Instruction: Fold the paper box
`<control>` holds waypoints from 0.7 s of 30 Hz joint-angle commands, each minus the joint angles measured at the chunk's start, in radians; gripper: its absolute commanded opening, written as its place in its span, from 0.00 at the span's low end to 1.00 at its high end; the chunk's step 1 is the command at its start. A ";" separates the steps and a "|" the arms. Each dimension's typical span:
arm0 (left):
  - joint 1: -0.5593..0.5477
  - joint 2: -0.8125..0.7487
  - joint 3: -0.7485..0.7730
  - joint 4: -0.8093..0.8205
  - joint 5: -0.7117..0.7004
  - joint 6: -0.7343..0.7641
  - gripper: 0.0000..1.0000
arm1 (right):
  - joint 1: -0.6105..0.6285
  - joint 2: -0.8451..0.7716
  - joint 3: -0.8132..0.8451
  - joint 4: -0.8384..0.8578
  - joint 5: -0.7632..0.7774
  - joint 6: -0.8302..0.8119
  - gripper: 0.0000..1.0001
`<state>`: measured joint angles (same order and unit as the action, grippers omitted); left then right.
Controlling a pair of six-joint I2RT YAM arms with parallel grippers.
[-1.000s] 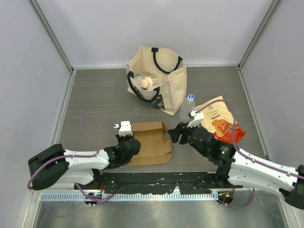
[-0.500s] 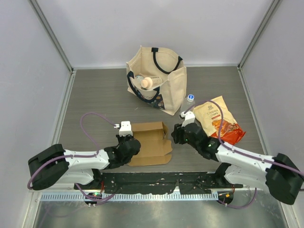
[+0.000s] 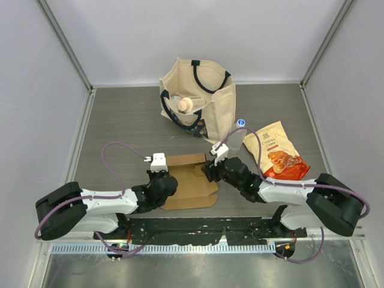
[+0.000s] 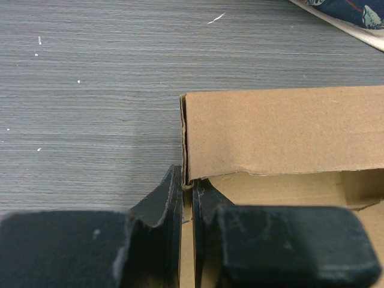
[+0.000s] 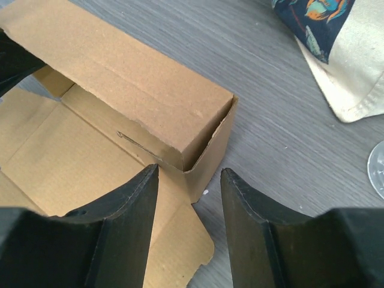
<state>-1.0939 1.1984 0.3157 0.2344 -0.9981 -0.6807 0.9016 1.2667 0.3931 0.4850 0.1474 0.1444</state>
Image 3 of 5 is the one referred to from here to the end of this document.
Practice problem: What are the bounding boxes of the clear plastic water bottle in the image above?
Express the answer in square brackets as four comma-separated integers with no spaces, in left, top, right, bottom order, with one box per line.
[226,119,247,154]

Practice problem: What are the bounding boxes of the peach capped bottle in bag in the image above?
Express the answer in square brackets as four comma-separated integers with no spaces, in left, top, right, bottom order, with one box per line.
[178,96,206,113]

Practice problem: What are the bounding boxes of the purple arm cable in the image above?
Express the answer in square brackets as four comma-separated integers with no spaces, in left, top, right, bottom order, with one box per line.
[215,127,371,218]
[34,142,148,240]

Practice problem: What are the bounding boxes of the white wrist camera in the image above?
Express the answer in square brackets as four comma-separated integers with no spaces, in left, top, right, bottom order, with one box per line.
[209,142,229,166]
[144,153,168,173]

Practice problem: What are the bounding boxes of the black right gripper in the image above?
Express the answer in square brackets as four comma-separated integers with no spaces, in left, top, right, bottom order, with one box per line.
[202,153,242,190]

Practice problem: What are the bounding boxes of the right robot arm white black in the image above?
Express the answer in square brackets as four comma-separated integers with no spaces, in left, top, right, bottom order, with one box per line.
[202,157,368,237]

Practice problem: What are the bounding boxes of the white slotted cable duct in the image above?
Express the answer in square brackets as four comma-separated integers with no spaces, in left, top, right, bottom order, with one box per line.
[50,242,276,255]

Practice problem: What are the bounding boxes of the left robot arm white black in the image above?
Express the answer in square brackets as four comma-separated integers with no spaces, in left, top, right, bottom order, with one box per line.
[35,170,178,241]

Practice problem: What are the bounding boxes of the white item in bag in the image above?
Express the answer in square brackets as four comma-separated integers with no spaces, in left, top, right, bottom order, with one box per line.
[170,95,182,101]

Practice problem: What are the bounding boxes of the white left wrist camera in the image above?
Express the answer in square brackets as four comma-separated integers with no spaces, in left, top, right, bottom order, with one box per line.
[144,153,168,173]

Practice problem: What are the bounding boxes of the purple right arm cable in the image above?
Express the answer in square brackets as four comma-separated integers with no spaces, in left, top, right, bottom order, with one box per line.
[215,127,371,218]

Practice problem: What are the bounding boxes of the brown cardboard box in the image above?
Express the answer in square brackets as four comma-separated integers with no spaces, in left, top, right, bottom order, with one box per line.
[162,153,218,211]

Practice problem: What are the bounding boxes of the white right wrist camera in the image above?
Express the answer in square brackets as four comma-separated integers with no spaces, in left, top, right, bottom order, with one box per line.
[209,142,229,166]

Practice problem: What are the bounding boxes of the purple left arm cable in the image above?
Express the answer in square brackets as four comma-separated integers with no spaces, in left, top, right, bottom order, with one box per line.
[34,142,148,240]

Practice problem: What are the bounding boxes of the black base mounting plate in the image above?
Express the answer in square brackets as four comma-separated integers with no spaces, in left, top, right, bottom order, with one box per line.
[101,216,307,246]

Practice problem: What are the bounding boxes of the cassava chips snack bag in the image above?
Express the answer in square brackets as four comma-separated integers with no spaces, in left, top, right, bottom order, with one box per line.
[243,121,310,181]

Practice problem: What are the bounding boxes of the beige canvas tote bag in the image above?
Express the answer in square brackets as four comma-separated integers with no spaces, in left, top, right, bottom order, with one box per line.
[160,59,236,143]

